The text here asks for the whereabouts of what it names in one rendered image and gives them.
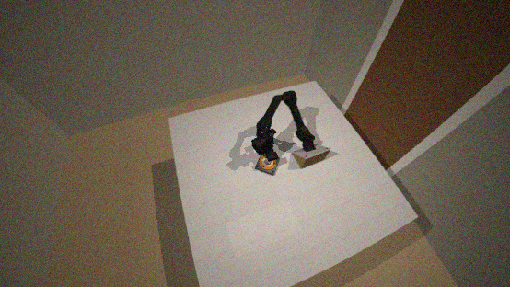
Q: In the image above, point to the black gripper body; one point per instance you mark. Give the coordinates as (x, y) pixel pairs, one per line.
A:
(271, 155)

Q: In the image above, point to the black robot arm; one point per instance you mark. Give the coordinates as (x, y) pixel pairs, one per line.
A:
(265, 133)

